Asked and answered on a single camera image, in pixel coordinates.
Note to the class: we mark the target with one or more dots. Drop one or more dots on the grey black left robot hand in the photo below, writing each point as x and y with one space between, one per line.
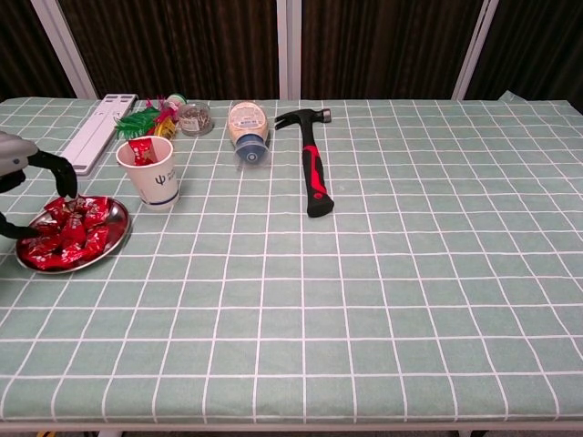
13 155

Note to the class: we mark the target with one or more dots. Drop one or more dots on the white paper cup blue logo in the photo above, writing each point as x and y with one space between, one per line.
157 182

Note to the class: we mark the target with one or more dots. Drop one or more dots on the white folding laptop stand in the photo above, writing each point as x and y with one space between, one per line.
91 139

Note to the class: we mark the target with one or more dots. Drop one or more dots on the green feather shuttlecock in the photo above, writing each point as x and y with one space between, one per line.
134 123

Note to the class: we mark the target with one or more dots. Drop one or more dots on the round stainless steel plate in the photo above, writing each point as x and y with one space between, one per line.
118 223

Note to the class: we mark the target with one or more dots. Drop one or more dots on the pink yellow feather shuttlecock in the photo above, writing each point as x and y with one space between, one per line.
165 122

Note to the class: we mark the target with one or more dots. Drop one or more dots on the green tape roll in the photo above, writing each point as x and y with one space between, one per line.
176 98

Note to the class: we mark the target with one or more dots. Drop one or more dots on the clear jar of metal clips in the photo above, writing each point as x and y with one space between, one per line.
196 120

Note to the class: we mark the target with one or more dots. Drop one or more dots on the dark brown curtain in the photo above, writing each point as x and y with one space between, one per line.
182 45

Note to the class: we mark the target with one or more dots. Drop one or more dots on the sauce bottle with blue cap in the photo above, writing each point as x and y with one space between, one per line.
246 120

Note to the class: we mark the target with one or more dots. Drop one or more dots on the red black claw hammer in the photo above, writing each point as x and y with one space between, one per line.
316 177

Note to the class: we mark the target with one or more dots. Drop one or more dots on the green checked tablecloth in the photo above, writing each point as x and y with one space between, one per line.
364 273

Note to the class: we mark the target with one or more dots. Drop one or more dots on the white metal frame post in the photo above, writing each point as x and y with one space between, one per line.
476 50
289 45
64 50

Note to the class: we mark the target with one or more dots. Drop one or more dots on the white metal table frame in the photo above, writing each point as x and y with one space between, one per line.
291 428

